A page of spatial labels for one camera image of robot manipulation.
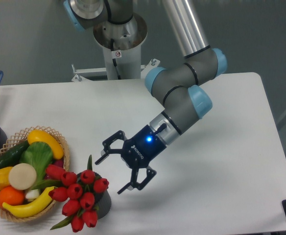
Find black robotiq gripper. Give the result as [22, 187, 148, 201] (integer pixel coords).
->
[94, 124, 168, 195]

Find red tulip bouquet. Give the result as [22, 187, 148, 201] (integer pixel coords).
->
[49, 156, 98, 233]

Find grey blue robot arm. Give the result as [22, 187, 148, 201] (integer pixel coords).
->
[64, 0, 227, 190]

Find dark grey ribbed vase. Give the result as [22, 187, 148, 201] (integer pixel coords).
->
[77, 172, 112, 219]

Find purple sweet potato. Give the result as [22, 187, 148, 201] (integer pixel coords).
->
[45, 160, 65, 180]

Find green bok choy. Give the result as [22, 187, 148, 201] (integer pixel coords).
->
[19, 141, 54, 200]

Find beige round disc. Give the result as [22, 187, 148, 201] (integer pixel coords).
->
[8, 163, 37, 190]

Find dark green cucumber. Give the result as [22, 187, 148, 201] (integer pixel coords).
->
[0, 141, 29, 169]

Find yellow banana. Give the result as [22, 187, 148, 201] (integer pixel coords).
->
[2, 187, 55, 218]

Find orange fruit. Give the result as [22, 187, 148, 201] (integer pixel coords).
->
[0, 186, 25, 209]

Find yellow bell pepper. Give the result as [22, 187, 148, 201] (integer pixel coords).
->
[0, 166, 13, 191]

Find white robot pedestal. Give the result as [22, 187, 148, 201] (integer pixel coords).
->
[71, 12, 161, 83]

